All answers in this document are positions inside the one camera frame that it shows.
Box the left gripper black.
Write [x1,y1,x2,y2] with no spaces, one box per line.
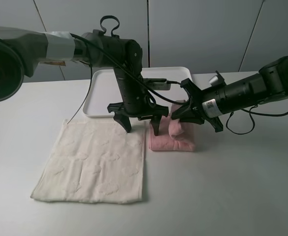
[107,68,169,136]

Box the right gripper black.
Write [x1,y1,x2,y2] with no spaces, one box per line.
[171,79,224,132]

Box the pink towel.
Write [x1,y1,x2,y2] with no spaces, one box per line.
[147,99,196,152]

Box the cream white towel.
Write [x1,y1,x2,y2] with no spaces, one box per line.
[31,118,146,204]

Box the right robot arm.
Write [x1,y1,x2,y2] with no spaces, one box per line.
[171,56,288,132]

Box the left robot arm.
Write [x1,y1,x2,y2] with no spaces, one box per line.
[0,27,169,135]

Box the white plastic tray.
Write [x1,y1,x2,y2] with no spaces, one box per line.
[83,67,192,118]

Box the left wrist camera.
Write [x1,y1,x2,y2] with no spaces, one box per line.
[143,78,171,91]

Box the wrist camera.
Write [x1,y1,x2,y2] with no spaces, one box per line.
[143,78,171,91]
[209,71,226,87]

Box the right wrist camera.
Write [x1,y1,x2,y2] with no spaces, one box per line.
[209,71,226,87]

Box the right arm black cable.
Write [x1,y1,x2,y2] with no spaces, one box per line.
[225,100,288,236]

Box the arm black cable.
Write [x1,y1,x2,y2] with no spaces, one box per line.
[225,100,288,236]
[67,15,191,123]

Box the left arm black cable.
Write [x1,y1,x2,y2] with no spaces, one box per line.
[67,15,191,123]

